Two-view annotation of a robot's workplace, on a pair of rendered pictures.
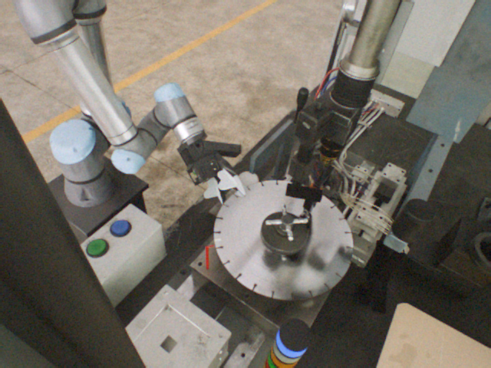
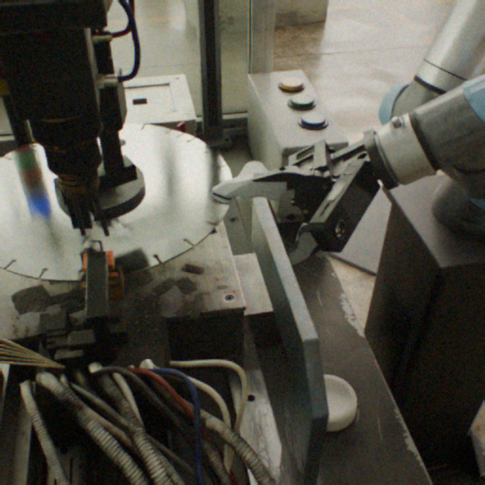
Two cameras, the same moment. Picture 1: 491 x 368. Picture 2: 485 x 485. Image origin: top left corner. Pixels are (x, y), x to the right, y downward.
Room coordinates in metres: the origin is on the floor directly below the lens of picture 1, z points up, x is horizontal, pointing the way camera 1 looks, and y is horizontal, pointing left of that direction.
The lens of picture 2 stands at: (1.03, -0.32, 1.36)
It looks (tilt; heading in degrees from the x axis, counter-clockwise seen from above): 42 degrees down; 141
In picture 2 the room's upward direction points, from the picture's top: straight up
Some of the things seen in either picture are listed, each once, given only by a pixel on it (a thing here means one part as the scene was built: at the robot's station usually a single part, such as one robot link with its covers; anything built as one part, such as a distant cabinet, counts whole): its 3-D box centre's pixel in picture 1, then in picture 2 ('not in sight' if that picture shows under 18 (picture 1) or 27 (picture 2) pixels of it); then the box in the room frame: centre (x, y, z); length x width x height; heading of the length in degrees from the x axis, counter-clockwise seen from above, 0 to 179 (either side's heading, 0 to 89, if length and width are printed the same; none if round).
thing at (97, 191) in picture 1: (87, 178); (481, 189); (0.68, 0.50, 0.80); 0.15 x 0.15 x 0.10
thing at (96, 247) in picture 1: (97, 248); (301, 103); (0.39, 0.33, 0.90); 0.04 x 0.04 x 0.02
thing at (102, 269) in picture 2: (320, 185); (102, 301); (0.64, -0.19, 0.95); 0.10 x 0.03 x 0.07; 152
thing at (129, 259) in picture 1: (109, 267); (291, 141); (0.39, 0.32, 0.82); 0.28 x 0.11 x 0.15; 152
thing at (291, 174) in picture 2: (224, 169); (288, 185); (0.63, 0.07, 0.97); 0.09 x 0.02 x 0.05; 46
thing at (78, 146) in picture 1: (78, 149); not in sight; (0.69, 0.50, 0.91); 0.13 x 0.12 x 0.14; 168
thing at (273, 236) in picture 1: (285, 229); (98, 179); (0.47, -0.09, 0.96); 0.11 x 0.11 x 0.03
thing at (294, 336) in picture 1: (293, 337); not in sight; (0.17, -0.09, 1.14); 0.05 x 0.04 x 0.03; 62
